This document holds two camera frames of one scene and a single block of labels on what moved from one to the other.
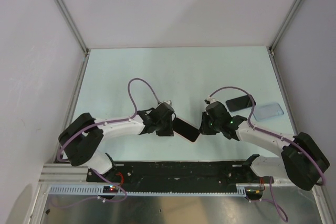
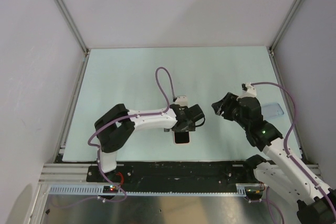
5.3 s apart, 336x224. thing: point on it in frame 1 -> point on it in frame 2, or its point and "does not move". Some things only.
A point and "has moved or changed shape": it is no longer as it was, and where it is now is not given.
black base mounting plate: (179, 175) does not move
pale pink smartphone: (185, 129) has moved or changed shape
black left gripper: (168, 132) -> (190, 128)
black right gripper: (203, 128) -> (224, 105)
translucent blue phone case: (263, 112) does not move
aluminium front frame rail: (65, 174) does not move
